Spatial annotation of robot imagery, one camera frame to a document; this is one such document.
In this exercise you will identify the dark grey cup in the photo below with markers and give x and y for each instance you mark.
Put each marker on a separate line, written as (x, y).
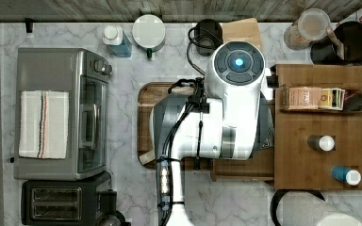
(207, 37)

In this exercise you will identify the silver toaster oven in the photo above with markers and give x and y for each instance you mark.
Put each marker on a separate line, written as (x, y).
(85, 76)

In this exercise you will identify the black wall clip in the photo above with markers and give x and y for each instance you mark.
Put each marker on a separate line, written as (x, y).
(29, 25)

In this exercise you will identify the wooden cutting board tray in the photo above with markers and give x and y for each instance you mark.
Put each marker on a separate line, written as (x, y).
(149, 95)

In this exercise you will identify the glass jar plastic lid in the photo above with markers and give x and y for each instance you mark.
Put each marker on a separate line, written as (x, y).
(308, 28)

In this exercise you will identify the black paper towel holder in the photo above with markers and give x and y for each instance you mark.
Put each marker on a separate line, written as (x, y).
(276, 198)

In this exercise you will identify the black two-slot toaster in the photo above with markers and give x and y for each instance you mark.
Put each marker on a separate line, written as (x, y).
(67, 203)

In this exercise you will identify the blue shaker white cap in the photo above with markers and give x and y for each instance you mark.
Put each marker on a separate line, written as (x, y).
(349, 176)

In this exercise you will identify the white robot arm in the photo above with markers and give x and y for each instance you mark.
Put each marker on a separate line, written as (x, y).
(222, 114)

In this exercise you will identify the white paper towel roll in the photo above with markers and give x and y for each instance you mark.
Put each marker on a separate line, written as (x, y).
(305, 209)

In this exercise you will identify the wooden drawer organizer cabinet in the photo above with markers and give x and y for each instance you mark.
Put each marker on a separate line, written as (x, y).
(296, 165)

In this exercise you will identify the black kettle lid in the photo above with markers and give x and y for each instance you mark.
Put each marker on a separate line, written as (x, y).
(115, 218)

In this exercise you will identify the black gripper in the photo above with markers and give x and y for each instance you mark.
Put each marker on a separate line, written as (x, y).
(197, 98)

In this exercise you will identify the tea bag boxes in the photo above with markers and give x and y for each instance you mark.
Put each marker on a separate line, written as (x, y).
(313, 98)

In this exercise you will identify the grey shaker white cap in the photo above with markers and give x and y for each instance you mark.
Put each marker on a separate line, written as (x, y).
(321, 143)

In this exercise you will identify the blue bottle white cap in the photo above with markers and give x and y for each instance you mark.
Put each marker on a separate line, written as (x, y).
(116, 41)

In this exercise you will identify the white striped folded towel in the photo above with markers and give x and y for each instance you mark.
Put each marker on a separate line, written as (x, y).
(44, 124)

